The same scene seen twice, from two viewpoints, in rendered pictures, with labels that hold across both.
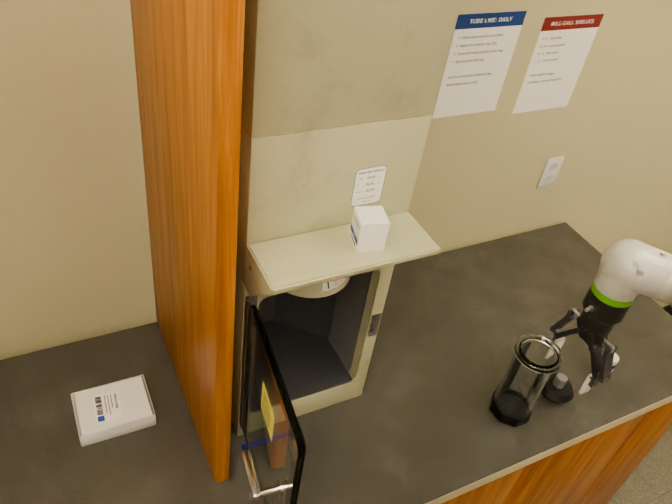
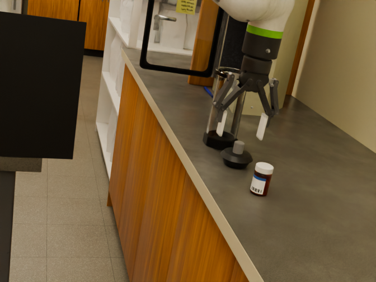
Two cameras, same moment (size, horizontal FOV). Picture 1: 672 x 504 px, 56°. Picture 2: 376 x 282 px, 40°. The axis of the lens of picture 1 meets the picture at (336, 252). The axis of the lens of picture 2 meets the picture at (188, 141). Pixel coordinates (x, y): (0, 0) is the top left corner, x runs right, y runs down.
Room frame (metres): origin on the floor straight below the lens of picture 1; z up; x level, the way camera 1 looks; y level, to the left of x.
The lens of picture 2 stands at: (1.27, -1.94, 1.46)
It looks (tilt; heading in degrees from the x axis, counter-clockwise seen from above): 20 degrees down; 105
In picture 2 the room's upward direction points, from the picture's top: 10 degrees clockwise
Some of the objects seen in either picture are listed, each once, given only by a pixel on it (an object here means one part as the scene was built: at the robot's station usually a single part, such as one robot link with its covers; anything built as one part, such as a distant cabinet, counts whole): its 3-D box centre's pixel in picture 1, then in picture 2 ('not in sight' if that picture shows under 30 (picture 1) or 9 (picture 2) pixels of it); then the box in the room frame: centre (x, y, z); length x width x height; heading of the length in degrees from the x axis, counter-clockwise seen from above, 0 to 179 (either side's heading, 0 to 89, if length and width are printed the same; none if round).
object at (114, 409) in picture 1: (113, 409); not in sight; (0.79, 0.43, 0.96); 0.16 x 0.12 x 0.04; 122
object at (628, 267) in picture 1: (628, 270); (269, 5); (1.07, -0.63, 1.37); 0.13 x 0.11 x 0.14; 72
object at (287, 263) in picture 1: (342, 268); not in sight; (0.83, -0.02, 1.46); 0.32 x 0.11 x 0.10; 122
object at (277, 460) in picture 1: (266, 436); (183, 24); (0.64, 0.07, 1.19); 0.30 x 0.01 x 0.40; 25
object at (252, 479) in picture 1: (260, 473); not in sight; (0.56, 0.06, 1.20); 0.10 x 0.05 x 0.03; 25
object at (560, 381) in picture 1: (557, 385); (237, 153); (1.07, -0.62, 0.97); 0.09 x 0.09 x 0.07
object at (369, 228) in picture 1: (369, 228); not in sight; (0.85, -0.05, 1.54); 0.05 x 0.05 x 0.06; 19
